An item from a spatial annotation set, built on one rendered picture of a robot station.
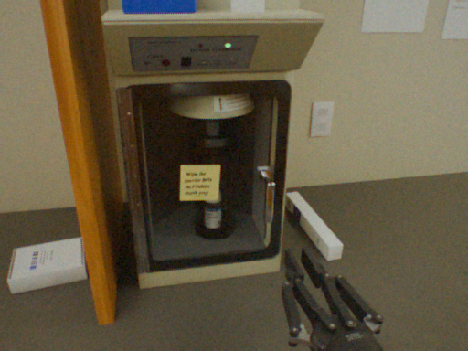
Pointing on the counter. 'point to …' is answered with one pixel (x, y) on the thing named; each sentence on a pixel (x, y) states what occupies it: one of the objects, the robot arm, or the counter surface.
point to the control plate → (239, 46)
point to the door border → (133, 177)
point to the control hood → (153, 25)
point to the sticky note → (199, 183)
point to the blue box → (158, 6)
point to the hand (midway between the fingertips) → (302, 267)
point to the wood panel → (88, 138)
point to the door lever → (268, 195)
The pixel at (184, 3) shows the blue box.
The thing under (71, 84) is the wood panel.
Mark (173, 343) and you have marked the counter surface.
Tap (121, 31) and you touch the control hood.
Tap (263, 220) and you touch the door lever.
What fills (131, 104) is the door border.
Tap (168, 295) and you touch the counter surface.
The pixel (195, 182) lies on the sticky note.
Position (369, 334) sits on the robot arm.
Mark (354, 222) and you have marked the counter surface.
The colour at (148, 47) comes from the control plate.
